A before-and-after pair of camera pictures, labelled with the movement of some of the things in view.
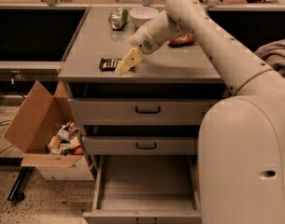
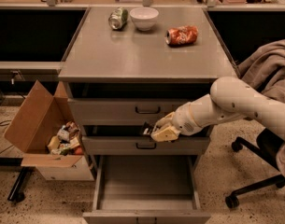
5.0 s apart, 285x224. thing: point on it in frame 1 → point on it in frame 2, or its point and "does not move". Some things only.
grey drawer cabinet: [151, 112] does not move
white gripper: [141, 41] → [184, 119]
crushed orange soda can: [187, 39] does not move
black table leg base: [18, 191] does not move
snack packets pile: [66, 141] does not move
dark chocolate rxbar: [108, 64] → [148, 129]
